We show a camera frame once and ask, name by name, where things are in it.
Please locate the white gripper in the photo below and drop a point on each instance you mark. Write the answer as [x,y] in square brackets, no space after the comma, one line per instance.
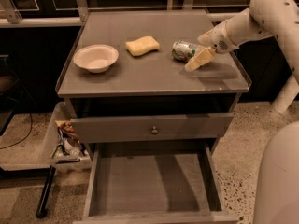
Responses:
[219,37]

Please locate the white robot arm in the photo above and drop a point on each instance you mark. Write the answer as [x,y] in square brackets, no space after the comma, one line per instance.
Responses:
[277,192]

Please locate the grey drawer cabinet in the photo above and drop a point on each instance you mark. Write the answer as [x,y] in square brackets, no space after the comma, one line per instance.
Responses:
[155,83]

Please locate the brass drawer knob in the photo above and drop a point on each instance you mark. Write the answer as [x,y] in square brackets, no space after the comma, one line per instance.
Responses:
[154,130]

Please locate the grey top drawer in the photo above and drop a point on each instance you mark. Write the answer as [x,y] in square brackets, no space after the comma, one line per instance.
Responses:
[138,128]

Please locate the open grey middle drawer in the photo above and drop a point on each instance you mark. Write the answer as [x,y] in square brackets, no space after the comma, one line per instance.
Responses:
[154,183]

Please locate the yellow sponge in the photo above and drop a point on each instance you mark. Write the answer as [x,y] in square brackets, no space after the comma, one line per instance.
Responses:
[142,46]

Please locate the white paper bowl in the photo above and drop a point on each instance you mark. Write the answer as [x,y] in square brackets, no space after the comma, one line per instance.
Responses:
[96,58]

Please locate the snack packets in bin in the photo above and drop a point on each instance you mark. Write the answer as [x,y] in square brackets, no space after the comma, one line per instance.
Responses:
[68,144]

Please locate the clear plastic storage bin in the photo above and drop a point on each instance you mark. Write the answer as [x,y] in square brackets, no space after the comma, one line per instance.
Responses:
[65,164]

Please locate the black metal leg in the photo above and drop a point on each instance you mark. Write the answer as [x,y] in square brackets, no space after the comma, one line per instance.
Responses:
[41,210]

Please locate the metal railing frame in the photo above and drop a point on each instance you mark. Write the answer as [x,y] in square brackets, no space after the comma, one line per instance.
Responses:
[13,19]

